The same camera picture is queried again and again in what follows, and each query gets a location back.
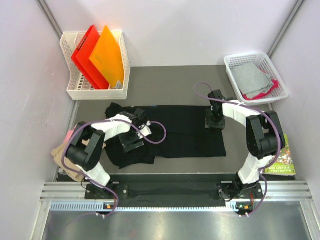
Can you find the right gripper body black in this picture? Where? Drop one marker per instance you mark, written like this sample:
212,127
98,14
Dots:
214,121

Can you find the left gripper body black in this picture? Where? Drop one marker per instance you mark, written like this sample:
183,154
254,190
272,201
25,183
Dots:
126,140

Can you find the black t-shirt with flower print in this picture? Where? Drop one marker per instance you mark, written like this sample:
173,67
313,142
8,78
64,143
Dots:
183,129

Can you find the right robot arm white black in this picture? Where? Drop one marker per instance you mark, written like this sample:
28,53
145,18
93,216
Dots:
264,140

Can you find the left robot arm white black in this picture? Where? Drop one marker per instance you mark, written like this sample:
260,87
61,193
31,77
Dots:
84,149

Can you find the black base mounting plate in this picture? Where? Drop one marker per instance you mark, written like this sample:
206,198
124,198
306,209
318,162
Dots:
175,190

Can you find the grey folded t-shirt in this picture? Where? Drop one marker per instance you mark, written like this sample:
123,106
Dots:
251,80

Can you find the white perforated basket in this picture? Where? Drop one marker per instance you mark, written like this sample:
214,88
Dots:
263,62

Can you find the pink folded t-shirt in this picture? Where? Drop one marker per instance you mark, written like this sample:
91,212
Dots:
68,135

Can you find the magenta t-shirt in basket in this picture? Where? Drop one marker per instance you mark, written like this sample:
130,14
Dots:
262,95

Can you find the beige folded t-shirt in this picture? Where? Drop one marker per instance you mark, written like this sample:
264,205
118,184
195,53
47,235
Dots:
57,157

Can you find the white file organiser tray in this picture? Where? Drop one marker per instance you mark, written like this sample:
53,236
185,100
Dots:
78,87

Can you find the green children's book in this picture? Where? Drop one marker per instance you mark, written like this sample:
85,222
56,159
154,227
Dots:
284,166

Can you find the orange plastic folder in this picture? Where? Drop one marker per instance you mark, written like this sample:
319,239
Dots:
107,58

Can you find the red plastic folder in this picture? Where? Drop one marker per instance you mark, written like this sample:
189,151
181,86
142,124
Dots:
81,58

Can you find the white camera on left wrist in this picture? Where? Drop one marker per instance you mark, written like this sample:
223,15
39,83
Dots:
144,130

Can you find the aluminium frame rail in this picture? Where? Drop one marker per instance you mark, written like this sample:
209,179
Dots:
71,196

